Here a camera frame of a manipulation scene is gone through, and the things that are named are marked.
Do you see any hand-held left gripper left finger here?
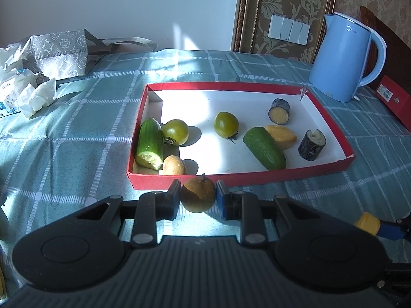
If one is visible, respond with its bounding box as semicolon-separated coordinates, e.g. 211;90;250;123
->
61;179;182;250

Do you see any teal checked tablecloth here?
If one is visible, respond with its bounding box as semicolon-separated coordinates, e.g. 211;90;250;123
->
0;50;411;308

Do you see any red shallow cardboard tray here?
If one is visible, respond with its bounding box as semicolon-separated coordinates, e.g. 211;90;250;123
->
127;82;356;190

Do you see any flat red box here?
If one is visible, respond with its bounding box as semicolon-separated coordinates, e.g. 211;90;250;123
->
374;75;411;132

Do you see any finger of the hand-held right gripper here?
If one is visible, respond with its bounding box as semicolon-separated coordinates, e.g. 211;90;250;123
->
377;216;411;241
377;261;411;299

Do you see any small brown potato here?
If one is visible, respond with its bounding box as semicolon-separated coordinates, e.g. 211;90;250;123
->
181;174;217;214
160;155;187;176

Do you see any cut green cucumber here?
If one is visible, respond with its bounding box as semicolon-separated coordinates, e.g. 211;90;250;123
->
134;118;164;170

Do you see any yellow pepper piece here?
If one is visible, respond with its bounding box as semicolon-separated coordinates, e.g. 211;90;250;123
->
264;125;297;150

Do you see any ornate wooden wall frame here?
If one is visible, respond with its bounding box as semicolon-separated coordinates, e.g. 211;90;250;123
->
231;0;340;63

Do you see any dark green cucumber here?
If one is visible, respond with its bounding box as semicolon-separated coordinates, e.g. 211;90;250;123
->
242;127;287;171

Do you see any white wall switch panel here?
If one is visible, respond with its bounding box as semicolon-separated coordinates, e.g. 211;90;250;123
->
268;14;311;45

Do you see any green tomato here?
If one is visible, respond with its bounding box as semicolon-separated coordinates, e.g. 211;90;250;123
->
214;112;240;138
161;119;189;146

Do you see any grey patterned gift bag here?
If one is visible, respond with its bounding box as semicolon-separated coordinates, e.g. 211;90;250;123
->
6;29;158;79

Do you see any notched eggplant chunk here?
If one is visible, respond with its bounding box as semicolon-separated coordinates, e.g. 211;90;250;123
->
298;129;327;161

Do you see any wooden chair back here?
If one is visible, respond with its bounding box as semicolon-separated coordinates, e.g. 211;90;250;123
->
360;6;411;100

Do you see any crumpled white tissue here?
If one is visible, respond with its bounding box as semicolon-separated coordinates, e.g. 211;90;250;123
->
17;78;58;118

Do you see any white plastic bag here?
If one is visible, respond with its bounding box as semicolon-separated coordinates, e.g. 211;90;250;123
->
0;46;37;119

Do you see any blue electric kettle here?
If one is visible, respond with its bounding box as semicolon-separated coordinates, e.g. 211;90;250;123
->
308;12;387;103

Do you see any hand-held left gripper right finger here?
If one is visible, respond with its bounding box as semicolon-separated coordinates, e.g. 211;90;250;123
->
216;179;338;248

